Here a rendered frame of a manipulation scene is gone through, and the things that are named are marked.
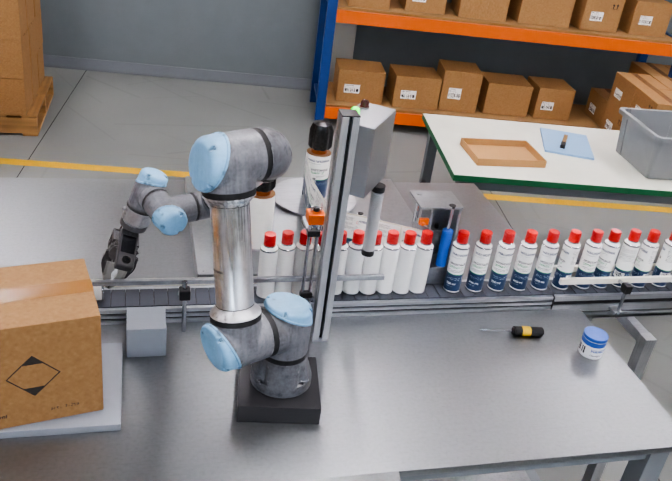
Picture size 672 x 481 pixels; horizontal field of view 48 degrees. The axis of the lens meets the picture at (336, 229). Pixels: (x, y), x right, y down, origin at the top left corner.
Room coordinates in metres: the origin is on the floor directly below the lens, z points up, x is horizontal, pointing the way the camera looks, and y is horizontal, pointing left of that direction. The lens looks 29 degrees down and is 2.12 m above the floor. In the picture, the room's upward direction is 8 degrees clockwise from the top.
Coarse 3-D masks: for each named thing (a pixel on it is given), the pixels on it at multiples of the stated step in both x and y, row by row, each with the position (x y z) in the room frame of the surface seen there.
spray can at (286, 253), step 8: (288, 232) 1.84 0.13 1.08; (288, 240) 1.83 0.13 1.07; (280, 248) 1.82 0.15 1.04; (288, 248) 1.82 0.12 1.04; (280, 256) 1.82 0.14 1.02; (288, 256) 1.82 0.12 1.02; (280, 264) 1.82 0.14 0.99; (288, 264) 1.82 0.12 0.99; (280, 272) 1.82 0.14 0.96; (288, 272) 1.82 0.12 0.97; (280, 288) 1.82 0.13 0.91; (288, 288) 1.82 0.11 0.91
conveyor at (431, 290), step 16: (176, 288) 1.79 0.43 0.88; (192, 288) 1.80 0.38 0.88; (208, 288) 1.82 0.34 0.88; (256, 288) 1.85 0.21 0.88; (432, 288) 1.98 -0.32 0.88; (464, 288) 2.01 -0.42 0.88; (528, 288) 2.06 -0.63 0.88; (112, 304) 1.67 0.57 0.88; (128, 304) 1.68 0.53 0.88; (144, 304) 1.69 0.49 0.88; (160, 304) 1.70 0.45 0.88; (176, 304) 1.71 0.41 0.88; (192, 304) 1.72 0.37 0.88; (208, 304) 1.74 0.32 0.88
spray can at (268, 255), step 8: (272, 232) 1.83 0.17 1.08; (264, 240) 1.81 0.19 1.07; (272, 240) 1.80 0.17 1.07; (264, 248) 1.80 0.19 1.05; (272, 248) 1.80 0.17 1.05; (264, 256) 1.79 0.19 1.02; (272, 256) 1.80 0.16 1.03; (264, 264) 1.79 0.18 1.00; (272, 264) 1.80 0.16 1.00; (264, 272) 1.79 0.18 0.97; (272, 272) 1.80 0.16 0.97; (264, 288) 1.79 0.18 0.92; (272, 288) 1.80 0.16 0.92; (264, 296) 1.79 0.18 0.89
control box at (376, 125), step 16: (368, 112) 1.81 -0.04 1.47; (384, 112) 1.83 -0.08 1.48; (368, 128) 1.71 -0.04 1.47; (384, 128) 1.78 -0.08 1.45; (368, 144) 1.71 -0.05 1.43; (384, 144) 1.80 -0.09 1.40; (368, 160) 1.70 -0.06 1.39; (384, 160) 1.83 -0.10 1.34; (352, 176) 1.71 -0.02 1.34; (368, 176) 1.71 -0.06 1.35; (352, 192) 1.71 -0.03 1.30; (368, 192) 1.73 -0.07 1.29
